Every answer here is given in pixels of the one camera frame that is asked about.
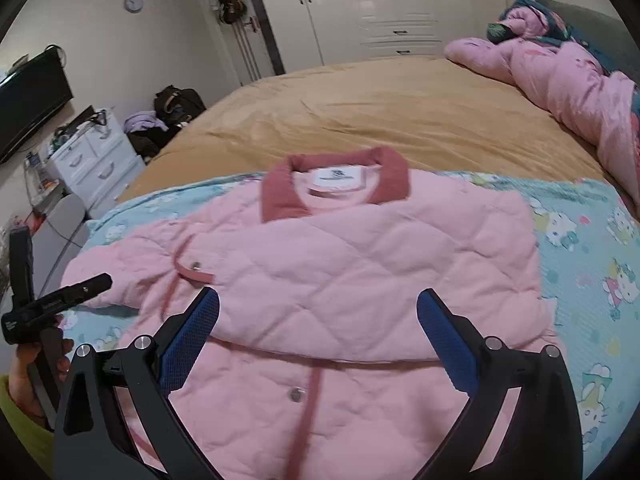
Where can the round wall clock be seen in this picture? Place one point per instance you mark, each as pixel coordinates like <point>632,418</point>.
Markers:
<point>133,2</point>

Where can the grey chair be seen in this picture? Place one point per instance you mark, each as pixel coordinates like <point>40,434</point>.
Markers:
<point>65,220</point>

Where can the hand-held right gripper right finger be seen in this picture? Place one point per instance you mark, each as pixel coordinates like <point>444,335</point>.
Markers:
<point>447,345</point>

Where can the blue cartoon printed blanket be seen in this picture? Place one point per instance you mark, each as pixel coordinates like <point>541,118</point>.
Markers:
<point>575,260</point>

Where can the pink padded jacket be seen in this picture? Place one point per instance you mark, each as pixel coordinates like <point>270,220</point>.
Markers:
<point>560,80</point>

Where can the black clothes hanger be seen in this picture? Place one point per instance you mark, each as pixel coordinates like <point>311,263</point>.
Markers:
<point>100,117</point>

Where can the dark grey headboard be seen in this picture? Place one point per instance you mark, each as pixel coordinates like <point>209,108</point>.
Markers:
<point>575,17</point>

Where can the white wardrobe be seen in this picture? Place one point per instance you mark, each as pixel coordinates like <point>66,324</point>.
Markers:
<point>350,0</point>

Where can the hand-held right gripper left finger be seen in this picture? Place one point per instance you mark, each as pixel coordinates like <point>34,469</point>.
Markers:
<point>192,340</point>

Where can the person's left hand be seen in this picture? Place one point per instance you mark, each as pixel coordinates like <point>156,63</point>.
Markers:
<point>25,380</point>

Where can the black bag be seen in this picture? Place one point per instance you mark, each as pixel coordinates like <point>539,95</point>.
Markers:
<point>177,102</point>

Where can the black television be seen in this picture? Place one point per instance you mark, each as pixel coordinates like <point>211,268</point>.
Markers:
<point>30,95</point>

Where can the purple clothes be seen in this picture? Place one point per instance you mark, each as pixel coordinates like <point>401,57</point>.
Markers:
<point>142,121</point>

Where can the white drawer chest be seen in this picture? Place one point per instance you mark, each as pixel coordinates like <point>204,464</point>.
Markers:
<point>95,155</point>

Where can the person's left forearm yellow sleeve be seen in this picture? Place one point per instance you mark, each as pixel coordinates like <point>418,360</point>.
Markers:
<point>22,435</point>

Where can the room door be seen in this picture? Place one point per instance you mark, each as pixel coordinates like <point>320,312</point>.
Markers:
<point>257,25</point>

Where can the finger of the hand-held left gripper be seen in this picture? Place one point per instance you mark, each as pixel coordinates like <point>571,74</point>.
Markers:
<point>21,265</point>
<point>75,292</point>

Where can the tan bed sheet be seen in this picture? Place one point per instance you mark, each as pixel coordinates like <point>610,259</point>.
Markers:
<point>375,110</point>

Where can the pink quilted jacket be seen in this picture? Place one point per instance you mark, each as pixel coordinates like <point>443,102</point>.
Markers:
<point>350,270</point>

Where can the dark clothes pile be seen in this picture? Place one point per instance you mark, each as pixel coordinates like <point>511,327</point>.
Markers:
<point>145,142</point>

